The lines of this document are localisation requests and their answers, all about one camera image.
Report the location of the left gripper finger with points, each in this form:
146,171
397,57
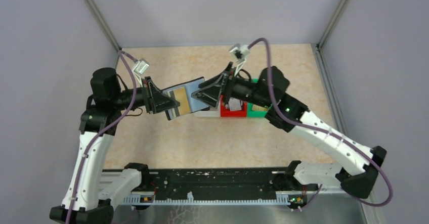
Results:
165,104
155,93

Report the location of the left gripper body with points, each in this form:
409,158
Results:
148,94

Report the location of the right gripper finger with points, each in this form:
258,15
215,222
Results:
219,80
209,96

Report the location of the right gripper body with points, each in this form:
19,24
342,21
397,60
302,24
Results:
224,85

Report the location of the black leather card holder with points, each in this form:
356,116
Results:
191,86

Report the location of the gold card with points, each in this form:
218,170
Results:
256,108
180,95

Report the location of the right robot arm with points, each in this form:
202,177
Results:
355,168

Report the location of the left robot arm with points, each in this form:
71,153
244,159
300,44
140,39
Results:
97,138

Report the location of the white cards in red bin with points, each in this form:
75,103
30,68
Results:
234,104

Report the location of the gold card in green bin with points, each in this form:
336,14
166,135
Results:
256,108

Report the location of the white plastic bin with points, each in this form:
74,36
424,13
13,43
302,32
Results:
211,112

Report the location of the red plastic bin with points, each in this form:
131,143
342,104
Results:
225,113

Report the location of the green plastic bin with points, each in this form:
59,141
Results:
251,114

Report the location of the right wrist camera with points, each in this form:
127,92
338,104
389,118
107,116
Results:
240,53

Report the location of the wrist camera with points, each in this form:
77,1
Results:
240,53
140,67

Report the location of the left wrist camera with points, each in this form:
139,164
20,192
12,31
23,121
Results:
140,67

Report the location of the aluminium frame rail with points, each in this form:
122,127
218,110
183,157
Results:
146,198

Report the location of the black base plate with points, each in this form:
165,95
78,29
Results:
223,184

